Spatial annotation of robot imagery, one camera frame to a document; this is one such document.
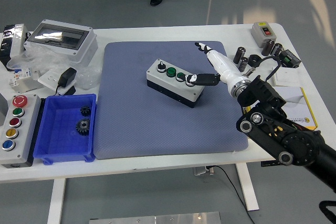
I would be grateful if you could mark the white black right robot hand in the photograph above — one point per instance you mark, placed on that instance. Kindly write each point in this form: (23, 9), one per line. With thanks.
(223, 66)

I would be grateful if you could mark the white wall switch plate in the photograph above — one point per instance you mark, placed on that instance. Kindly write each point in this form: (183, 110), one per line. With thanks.
(288, 77)

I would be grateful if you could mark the yellow white cardboard box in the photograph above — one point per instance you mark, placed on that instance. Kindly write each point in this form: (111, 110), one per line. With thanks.
(299, 103)

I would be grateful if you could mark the small black bevel gear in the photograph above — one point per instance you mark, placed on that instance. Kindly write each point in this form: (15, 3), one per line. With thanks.
(85, 110)

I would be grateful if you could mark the white table leg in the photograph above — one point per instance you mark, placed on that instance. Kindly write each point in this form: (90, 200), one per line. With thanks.
(56, 200)
(248, 187)

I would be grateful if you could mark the blue plastic bin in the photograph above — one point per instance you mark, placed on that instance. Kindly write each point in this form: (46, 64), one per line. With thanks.
(60, 142)

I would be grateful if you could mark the black table control panel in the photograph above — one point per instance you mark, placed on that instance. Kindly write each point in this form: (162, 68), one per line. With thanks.
(269, 163)

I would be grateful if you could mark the grey red-black switch box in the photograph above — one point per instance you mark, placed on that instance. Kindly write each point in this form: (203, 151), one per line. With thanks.
(262, 36)

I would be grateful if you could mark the grey-blue padded mat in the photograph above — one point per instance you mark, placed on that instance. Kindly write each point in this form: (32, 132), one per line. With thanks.
(147, 129)

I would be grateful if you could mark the clear plastic bag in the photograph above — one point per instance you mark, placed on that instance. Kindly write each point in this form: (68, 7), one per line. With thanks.
(47, 61)

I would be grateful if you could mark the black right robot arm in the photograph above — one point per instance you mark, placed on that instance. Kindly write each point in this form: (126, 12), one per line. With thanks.
(302, 145)

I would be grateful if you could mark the black white wrapped device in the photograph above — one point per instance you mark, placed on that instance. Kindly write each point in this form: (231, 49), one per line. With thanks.
(17, 40)

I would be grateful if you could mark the black power adapter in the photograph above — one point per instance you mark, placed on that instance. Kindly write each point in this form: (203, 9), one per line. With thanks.
(67, 75)

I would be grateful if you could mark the grey metal bracket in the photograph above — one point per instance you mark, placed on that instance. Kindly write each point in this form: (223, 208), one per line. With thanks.
(29, 86)

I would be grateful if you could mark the large black bevel gear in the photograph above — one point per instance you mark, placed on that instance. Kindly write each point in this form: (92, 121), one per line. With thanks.
(83, 127)

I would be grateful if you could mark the grey metal block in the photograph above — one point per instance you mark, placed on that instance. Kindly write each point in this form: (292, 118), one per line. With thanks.
(2, 111)

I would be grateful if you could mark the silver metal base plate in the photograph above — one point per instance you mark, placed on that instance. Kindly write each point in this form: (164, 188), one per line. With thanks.
(157, 218)

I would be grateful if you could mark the grey five-button control box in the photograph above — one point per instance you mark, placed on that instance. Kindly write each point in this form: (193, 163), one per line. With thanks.
(26, 119)

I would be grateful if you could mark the grey enclosure with clear lid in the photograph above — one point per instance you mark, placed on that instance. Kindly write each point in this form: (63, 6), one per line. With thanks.
(52, 33)

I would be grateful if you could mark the grey four-button control box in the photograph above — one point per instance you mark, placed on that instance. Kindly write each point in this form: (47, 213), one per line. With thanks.
(168, 83)

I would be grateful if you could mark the black cylindrical capacitor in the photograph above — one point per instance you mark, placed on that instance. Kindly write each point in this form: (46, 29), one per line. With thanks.
(276, 49)
(242, 64)
(267, 47)
(239, 54)

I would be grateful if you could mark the black module with green label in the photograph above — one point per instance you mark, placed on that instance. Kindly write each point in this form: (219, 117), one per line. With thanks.
(290, 58)

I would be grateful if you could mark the white wall socket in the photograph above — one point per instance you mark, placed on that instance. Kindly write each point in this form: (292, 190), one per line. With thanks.
(48, 77)

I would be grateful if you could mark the grey under-table power box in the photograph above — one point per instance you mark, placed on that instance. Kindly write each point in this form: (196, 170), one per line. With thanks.
(202, 171)

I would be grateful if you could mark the white circuit breaker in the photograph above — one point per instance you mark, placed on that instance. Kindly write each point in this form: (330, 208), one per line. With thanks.
(21, 74)

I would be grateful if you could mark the black hex nut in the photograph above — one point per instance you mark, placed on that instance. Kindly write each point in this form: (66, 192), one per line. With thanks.
(251, 60)

